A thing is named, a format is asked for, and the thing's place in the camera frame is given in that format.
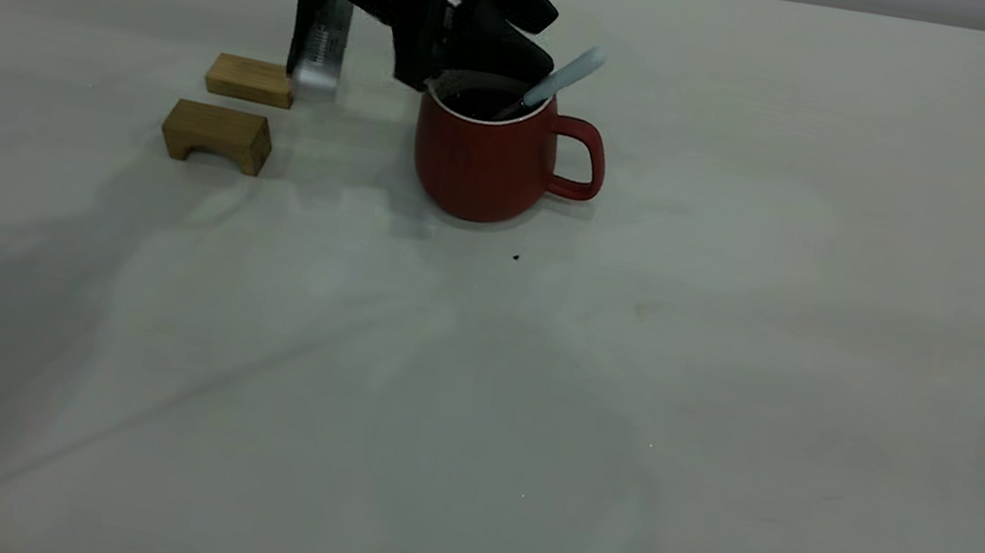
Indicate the red ceramic mug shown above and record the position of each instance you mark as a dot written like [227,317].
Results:
[476,167]

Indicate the dark coffee liquid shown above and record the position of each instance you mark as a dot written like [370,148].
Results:
[480,104]

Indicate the flat rectangular wooden block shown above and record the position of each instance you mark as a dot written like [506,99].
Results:
[246,79]

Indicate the arched wooden block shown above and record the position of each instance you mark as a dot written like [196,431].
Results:
[219,129]

